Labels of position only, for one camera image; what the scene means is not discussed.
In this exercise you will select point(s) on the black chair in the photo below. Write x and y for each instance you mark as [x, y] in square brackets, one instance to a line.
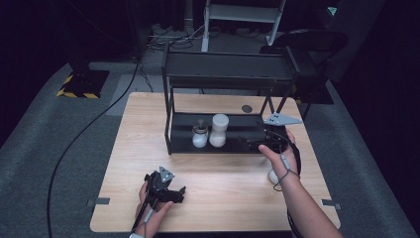
[310, 41]

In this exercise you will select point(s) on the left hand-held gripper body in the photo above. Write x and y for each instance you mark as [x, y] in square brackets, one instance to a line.
[158, 190]

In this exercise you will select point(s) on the dark round table grommet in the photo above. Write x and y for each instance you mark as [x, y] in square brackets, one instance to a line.
[247, 108]

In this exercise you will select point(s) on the white step stool frame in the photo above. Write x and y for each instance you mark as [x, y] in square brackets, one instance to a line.
[242, 13]

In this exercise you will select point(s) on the silver-lidded glass shaker jar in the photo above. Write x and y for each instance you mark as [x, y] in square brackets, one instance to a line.
[200, 136]

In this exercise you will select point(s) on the yellow-black striped stand base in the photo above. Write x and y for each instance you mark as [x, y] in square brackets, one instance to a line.
[82, 84]

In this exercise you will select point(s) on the grey tape strip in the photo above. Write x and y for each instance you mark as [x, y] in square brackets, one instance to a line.
[98, 201]
[331, 204]

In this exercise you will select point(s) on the black two-tier metal rack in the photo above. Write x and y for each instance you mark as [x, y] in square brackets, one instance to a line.
[228, 66]

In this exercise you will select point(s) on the white-lidded jar of white powder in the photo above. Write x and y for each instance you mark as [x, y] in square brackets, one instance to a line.
[218, 132]
[273, 177]

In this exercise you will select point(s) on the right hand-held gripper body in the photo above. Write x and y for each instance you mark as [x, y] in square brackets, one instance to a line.
[277, 137]

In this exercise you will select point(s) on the person's right hand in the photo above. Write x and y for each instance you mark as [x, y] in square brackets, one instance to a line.
[285, 163]

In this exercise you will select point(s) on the person's left hand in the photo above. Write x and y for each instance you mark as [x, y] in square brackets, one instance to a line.
[153, 221]

